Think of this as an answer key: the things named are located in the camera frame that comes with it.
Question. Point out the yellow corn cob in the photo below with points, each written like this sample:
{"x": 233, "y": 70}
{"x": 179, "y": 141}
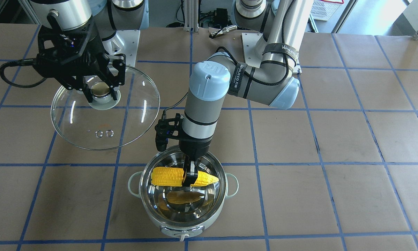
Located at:
{"x": 174, "y": 177}

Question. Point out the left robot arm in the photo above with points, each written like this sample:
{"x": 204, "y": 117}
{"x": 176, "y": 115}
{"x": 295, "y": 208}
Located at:
{"x": 271, "y": 83}

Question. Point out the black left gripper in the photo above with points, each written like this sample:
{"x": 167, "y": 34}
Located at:
{"x": 194, "y": 147}

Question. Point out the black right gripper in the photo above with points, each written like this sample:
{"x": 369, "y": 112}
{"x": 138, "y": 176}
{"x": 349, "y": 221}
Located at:
{"x": 96, "y": 47}

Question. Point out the glass pot lid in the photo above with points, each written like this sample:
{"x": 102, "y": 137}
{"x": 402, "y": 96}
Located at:
{"x": 106, "y": 124}

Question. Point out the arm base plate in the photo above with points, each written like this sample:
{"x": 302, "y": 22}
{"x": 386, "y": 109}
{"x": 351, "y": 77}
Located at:
{"x": 254, "y": 44}
{"x": 125, "y": 42}

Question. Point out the white plastic basket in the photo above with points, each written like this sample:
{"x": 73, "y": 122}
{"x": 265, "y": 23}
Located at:
{"x": 323, "y": 9}

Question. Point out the pale green cooking pot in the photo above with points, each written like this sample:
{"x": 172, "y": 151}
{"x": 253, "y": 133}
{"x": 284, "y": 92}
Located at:
{"x": 181, "y": 212}

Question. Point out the black power adapter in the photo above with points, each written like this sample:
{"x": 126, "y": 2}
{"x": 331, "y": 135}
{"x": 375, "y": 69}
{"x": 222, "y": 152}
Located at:
{"x": 220, "y": 17}

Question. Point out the aluminium frame post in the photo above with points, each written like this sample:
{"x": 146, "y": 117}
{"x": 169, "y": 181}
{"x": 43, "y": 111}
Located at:
{"x": 191, "y": 16}

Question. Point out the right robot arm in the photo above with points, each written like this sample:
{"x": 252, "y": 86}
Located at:
{"x": 108, "y": 15}

